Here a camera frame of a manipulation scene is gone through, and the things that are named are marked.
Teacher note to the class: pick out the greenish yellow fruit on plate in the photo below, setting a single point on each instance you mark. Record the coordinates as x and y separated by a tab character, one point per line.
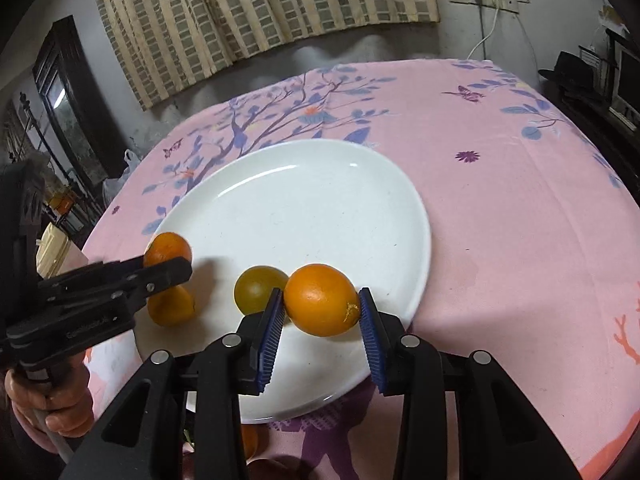
253	288

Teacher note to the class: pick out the checked beige curtain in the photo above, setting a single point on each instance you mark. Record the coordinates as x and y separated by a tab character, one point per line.
166	46

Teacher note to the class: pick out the large orange kumquat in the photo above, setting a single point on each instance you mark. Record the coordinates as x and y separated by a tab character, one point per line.
321	301

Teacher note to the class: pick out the person's left hand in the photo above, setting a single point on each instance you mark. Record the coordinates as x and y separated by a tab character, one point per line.
69	406

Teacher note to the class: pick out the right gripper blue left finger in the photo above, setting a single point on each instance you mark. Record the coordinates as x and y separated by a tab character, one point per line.
267	339

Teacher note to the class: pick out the plastic jar beige lid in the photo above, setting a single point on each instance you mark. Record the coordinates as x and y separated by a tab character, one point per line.
52	249

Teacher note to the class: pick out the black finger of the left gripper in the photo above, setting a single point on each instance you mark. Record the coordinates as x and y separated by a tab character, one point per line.
160	274

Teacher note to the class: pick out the small mandarin orange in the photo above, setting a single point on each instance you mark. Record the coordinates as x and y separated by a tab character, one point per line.
167	246

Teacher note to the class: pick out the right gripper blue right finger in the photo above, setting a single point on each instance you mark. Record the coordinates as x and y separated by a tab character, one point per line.
375	339

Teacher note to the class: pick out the dark framed mirror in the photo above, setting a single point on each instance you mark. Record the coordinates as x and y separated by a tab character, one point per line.
76	110

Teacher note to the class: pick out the orange yellow fruit on plate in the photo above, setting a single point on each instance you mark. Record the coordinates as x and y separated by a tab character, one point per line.
172	307

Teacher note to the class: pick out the large mandarin orange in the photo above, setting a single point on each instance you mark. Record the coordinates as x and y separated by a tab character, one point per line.
264	469

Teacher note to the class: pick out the medium mandarin orange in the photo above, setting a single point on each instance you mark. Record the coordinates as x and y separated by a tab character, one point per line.
255	440

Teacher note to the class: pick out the clear plastic bag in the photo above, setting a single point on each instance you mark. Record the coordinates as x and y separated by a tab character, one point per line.
112	186

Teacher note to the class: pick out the pink printed tablecloth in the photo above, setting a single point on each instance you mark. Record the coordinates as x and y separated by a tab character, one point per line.
468	204

